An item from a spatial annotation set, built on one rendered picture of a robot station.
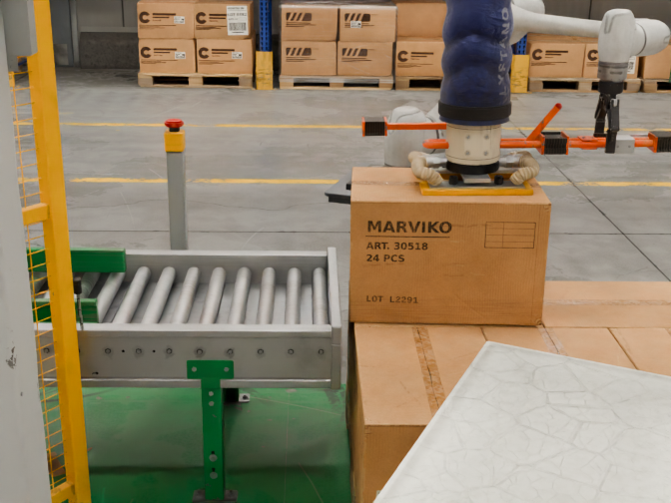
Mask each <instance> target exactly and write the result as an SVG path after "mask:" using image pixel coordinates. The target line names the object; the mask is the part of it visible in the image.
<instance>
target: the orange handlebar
mask: <svg viewBox="0 0 671 503"><path fill-rule="evenodd" d="M387 129H388V130H446V123H387ZM577 137H578V138H569V148H580V149H581V150H597V148H605V143H606V138H595V137H594V136H577ZM632 138H633V139H635V144H634V147H653V144H654V143H653V140H649V137H632ZM525 140H526V138H510V139H500V149H512V148H541V141H538V138H536V139H535V140H534V141H525ZM501 141H502V142H501ZM422 145H423V146H424V147H425V148H427V149H448V148H449V143H448V142H447V141H446V139H427V140H424V141H423V142H422Z"/></svg>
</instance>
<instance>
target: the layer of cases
mask: <svg viewBox="0 0 671 503"><path fill-rule="evenodd" d="M487 341H492V342H497V343H502V344H508V345H513V346H518V347H523V348H528V349H533V350H538V351H543V352H549V353H554V354H559V355H564V356H569V357H574V358H579V359H584V360H589V361H595V362H600V363H605V364H610V365H615V366H620V367H625V368H630V369H636V370H641V371H646V372H651V373H656V374H661V375H666V376H671V281H546V282H545V285H544V297H543V308H542V319H541V325H514V324H453V323H392V322H349V287H348V329H347V371H346V383H347V396H348V409H349V422H350V435H351V448H352V460H353V473H354V486H355V499H356V503H373V501H374V500H375V499H376V497H377V496H378V494H379V493H380V492H381V490H382V489H383V487H384V486H385V484H386V483H387V482H388V480H389V479H390V477H391V476H392V475H393V473H394V472H395V470H396V469H397V467H398V466H399V465H400V463H401V462H402V460H403V459H404V457H405V456H406V455H407V453H408V452H409V450H410V449H411V448H412V446H413V445H414V443H415V442H416V440H417V439H418V438H419V436H420V435H421V433H422V432H423V431H424V429H425V428H426V426H427V425H428V423H429V422H430V421H431V419H432V418H433V416H434V415H435V413H436V412H437V411H438V409H439V408H440V406H441V405H442V404H443V402H444V401H445V399H446V398H447V396H448V395H449V394H450V392H451V391H452V389H453V388H454V387H455V385H456V384H457V382H458V381H459V379H460V378H461V377H462V375H463V374H464V372H465V371H466V369H467V368H468V367H469V365H470V364H471V362H472V361H473V360H474V358H475V357H476V355H477V354H478V353H479V352H480V351H481V349H482V348H483V346H484V345H485V344H486V342H487Z"/></svg>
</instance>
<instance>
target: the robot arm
mask: <svg viewBox="0 0 671 503"><path fill-rule="evenodd" d="M511 7H512V13H513V18H514V27H513V32H512V35H511V38H510V40H509V41H510V45H512V44H514V43H517V42H518V41H519V40H520V39H521V38H522V37H523V36H525V35H526V34H527V33H528V32H533V33H542V34H553V35H566V36H578V37H591V38H598V56H599V61H598V71H597V78H598V79H601V80H599V82H598V92H599V100H598V104H597V107H596V111H595V115H594V119H595V128H594V133H604V127H605V122H606V120H605V117H606V114H607V120H608V130H607V131H606V132H607V134H606V143H605V151H604V153H605V154H614V153H615V146H616V137H617V132H619V130H620V128H619V102H620V100H619V99H616V95H617V94H621V93H622V92H623V85H624V80H626V79H627V72H628V66H629V58H631V57H632V56H636V57H641V56H649V55H654V54H657V53H659V52H661V51H662V50H664V49H665V48H666V47H667V45H668V42H669V40H670V30H669V28H668V27H667V26H666V25H665V24H664V23H662V22H660V21H658V20H649V19H635V18H634V16H633V13H632V11H630V10H627V9H613V10H610V11H607V12H606V13H605V15H604V17H603V20H602V21H595V20H586V19H577V18H569V17H561V16H552V15H544V12H545V9H544V4H543V2H542V1H541V0H511ZM387 122H388V123H445V122H443V121H441V120H440V119H439V114H438V103H437V104H436V105H435V107H434V108H432V109H431V110H430V111H429V112H428V113H427V114H426V115H425V114H424V113H423V111H422V110H421V109H418V108H417V107H413V106H402V107H398V108H395V109H394V110H393V111H392V112H391V113H390V115H389V117H388V120H387ZM427 139H446V130H387V137H386V136H384V165H383V166H372V167H373V168H411V162H410V161H409V160H408V155H409V154H410V153H411V152H413V151H418V152H423V153H426V154H429V155H433V154H441V153H445V149H427V148H425V147H424V146H423V145H422V142H423V141H424V140H427Z"/></svg>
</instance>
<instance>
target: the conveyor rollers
mask: <svg viewBox="0 0 671 503"><path fill-rule="evenodd" d="M100 275H101V273H100V272H85V274H84V275H83V277H82V279H81V284H82V293H81V294H80V298H87V297H88V296H89V294H90V292H91V290H92V289H93V287H94V285H95V283H96V282H97V280H98V278H99V277H100ZM125 275H126V272H111V273H110V275H109V277H108V279H107V280H106V282H105V284H104V286H103V288H102V289H101V291H100V293H99V295H98V297H97V298H96V299H97V300H98V313H99V323H101V322H102V320H103V318H104V316H105V315H106V313H107V311H108V309H109V307H110V305H111V303H112V301H113V299H114V297H115V295H116V293H117V291H118V289H119V287H120V285H121V283H122V281H123V279H124V277H125ZM226 275H227V273H226V271H225V270H224V269H223V268H222V267H216V268H215V269H214V270H213V273H212V277H211V280H210V284H209V288H208V291H207V295H206V299H205V302H204V306H203V310H202V313H201V317H200V321H199V324H215V322H216V318H217V313H218V309H219V305H220V300H221V296H222V292H223V288H224V283H225V279H226ZM251 275H252V273H251V271H250V270H249V269H248V268H246V267H242V268H240V269H239V270H238V274H237V279H236V284H235V289H234V294H233V299H232V304H231V308H230V313H229V318H228V323H227V324H244V318H245V312H246V306H247V300H248V293H249V287H250V281H251ZM45 276H47V272H34V273H33V279H34V280H36V279H39V278H42V277H45ZM150 276H151V271H150V270H149V269H148V268H147V267H145V266H142V267H140V268H139V269H138V270H137V272H136V275H135V277H134V279H133V281H132V283H131V285H130V287H129V289H128V291H127V293H126V295H125V297H124V299H123V301H122V303H121V305H120V308H119V310H118V312H117V314H116V316H115V318H114V320H113V322H112V323H130V321H131V319H132V317H133V315H134V312H135V310H136V308H137V305H138V303H139V301H140V299H141V296H142V294H143V292H144V290H145V287H146V285H147V283H148V281H149V278H150ZM276 276H277V273H276V271H275V270H274V269H273V268H271V267H267V268H265V269H264V271H263V276H262V283H261V291H260V298H259V306H258V313H257V321H256V324H272V318H273V307H274V297H275V286H276ZM175 277H176V271H175V270H174V269H173V268H172V267H169V266H168V267H165V268H164V269H163V271H162V274H161V276H160V278H159V281H158V283H157V286H156V288H155V291H154V293H153V295H152V298H151V300H150V303H149V305H148V307H147V310H146V312H145V315H144V317H143V319H142V322H141V323H158V322H159V320H160V317H161V314H162V312H163V309H164V306H165V304H166V301H167V298H168V295H169V293H170V290H171V287H172V285H173V282H174V279H175ZM47 278H48V277H46V278H43V279H40V280H37V281H34V290H35V294H36V293H37V292H38V291H39V289H40V288H41V287H42V285H43V284H44V282H45V281H46V280H47ZM200 278H201V271H200V270H199V269H198V268H197V267H191V268H189V270H188V272H187V275H186V278H185V281H184V284H183V287H182V290H181V293H180V295H179V298H178V301H177V304H176V307H175V310H174V313H173V316H172V319H171V322H170V323H183V324H187V321H188V317H189V314H190V311H191V307H192V304H193V301H194V297H195V294H196V291H197V288H198V284H199V281H200ZM301 281H302V273H301V271H300V270H299V269H298V268H296V267H293V268H291V269H290V270H289V271H288V279H287V294H286V310H285V324H300V320H301ZM313 324H329V318H328V295H327V274H326V271H325V270H324V269H322V268H316V269H315V270H314V271H313Z"/></svg>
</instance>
